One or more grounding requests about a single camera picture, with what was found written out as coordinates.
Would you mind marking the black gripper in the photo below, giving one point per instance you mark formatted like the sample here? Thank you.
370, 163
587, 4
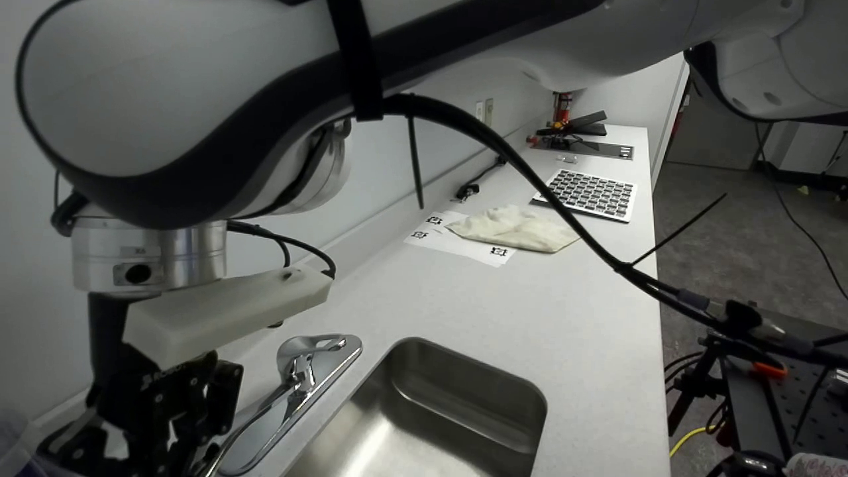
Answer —
120, 353

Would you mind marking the chrome tap spout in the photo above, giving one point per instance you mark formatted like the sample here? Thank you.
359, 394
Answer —
272, 395

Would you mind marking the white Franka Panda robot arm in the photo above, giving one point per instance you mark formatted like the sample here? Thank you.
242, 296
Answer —
176, 89

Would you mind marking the chrome tap base with lever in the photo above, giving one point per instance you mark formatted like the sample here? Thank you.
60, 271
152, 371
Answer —
314, 358

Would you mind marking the stainless steel sink basin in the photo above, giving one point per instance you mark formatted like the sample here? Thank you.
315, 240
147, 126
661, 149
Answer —
440, 415

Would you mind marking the white paper with printed tags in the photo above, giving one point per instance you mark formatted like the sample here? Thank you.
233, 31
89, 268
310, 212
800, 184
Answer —
438, 236

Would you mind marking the black zip tie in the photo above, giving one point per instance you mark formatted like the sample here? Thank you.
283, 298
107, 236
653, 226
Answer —
415, 163
678, 229

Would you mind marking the black pen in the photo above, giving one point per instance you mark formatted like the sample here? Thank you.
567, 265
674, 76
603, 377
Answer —
468, 190

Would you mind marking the crumpled white cloth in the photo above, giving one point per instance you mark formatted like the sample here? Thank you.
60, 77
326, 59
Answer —
517, 231

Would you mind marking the black white calibration grid board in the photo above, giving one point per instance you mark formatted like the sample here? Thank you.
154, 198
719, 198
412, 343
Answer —
590, 195

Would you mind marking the red and black hand tools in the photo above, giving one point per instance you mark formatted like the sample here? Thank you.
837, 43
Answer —
570, 129

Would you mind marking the black printed label strip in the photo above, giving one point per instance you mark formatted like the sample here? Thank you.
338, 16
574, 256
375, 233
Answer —
604, 151

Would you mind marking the black tripod clamp stand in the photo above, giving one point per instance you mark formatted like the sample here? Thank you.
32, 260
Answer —
706, 371

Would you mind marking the black optical breadboard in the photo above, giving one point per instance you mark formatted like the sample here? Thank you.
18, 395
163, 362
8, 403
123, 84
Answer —
804, 415

